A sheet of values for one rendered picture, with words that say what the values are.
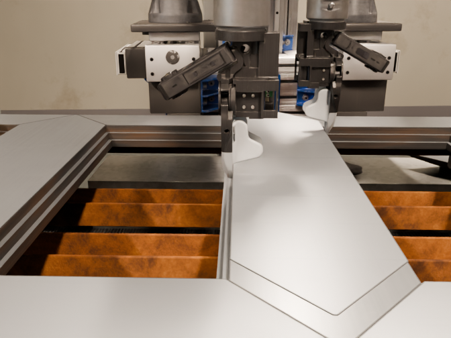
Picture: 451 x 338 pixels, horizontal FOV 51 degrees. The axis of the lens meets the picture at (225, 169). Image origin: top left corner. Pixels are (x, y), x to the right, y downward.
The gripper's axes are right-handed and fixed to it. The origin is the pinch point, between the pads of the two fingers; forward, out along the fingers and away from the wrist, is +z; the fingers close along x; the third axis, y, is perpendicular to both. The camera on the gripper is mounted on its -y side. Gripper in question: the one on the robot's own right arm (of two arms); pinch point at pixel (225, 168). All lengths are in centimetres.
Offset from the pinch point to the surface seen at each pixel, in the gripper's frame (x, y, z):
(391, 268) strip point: -25.7, 16.9, 0.9
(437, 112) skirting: 384, 193, 79
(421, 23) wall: 384, 166, -1
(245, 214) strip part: -14.0, 2.8, 0.9
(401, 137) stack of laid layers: 27.4, 35.1, 2.6
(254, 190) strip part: -6.3, 4.2, 0.9
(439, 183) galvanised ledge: 42, 51, 18
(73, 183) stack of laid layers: 2.9, -24.2, 3.7
